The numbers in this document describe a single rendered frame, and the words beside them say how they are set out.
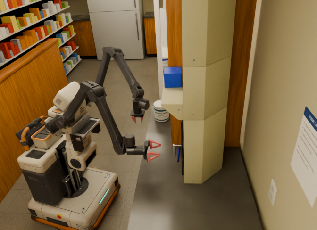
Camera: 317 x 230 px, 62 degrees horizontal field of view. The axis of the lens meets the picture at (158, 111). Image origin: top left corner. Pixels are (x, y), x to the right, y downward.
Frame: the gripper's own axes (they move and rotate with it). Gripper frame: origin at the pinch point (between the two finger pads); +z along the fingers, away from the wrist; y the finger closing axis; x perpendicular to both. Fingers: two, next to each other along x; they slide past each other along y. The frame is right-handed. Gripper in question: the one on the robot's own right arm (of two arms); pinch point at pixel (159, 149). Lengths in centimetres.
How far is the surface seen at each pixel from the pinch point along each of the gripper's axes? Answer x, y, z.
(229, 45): -61, 5, 39
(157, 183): 22.0, -5.8, -2.2
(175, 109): -31.7, -6.1, 11.5
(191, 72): -52, -6, 20
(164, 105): -34.2, -6.1, 6.0
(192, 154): -0.7, -6.1, 19.9
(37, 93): 44, 179, -180
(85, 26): 28, 497, -210
